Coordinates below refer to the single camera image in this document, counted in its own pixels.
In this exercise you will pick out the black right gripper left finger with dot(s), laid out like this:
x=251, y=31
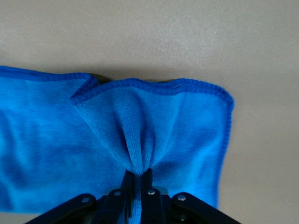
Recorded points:
x=116, y=205

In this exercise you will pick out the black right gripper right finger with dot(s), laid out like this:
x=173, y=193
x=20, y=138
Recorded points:
x=151, y=205

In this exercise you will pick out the blue microfibre towel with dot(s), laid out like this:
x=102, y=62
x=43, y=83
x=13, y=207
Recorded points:
x=46, y=140

